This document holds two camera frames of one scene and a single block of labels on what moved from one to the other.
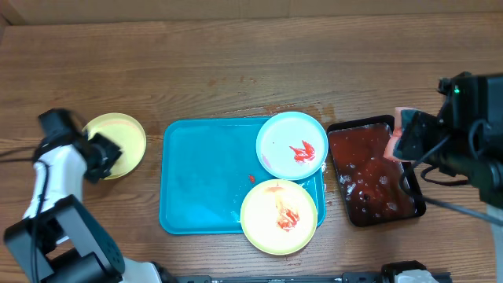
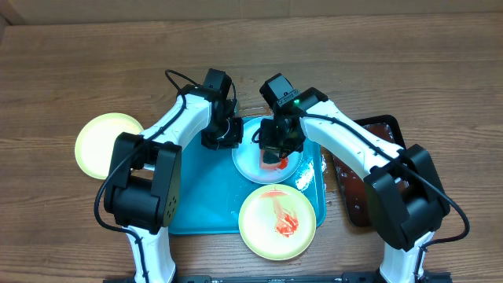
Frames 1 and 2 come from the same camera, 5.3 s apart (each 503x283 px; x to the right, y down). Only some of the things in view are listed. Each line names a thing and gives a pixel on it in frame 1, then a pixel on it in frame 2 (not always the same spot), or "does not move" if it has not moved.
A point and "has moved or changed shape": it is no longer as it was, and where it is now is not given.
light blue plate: (291, 145) has moved or changed shape
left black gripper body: (105, 152) -> (225, 134)
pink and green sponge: (400, 147) -> (270, 159)
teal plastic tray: (208, 167) does not move
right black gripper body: (411, 134) -> (279, 145)
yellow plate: (278, 217) does not move
